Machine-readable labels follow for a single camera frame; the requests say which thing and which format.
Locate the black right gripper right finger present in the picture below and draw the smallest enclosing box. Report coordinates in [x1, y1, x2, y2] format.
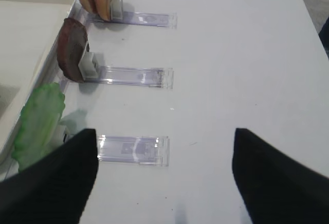
[232, 128, 328, 223]

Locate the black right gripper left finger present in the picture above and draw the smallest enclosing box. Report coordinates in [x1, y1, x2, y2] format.
[1, 129, 99, 223]

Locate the standing green lettuce leaf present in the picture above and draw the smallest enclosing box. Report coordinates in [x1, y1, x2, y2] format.
[11, 83, 65, 172]

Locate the standing brown meat patty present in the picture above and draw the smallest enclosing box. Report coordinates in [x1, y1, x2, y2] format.
[57, 17, 88, 83]

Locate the white metal tray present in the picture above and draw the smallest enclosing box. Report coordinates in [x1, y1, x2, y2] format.
[1, 0, 76, 161]

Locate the clear lettuce holder rail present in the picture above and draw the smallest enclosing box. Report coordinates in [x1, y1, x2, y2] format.
[59, 125, 170, 167]

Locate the clear patty holder rail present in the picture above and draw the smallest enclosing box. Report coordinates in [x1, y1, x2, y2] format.
[78, 52, 174, 89]

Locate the clear bun holder rail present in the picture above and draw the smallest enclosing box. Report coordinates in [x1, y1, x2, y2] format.
[88, 0, 177, 29]

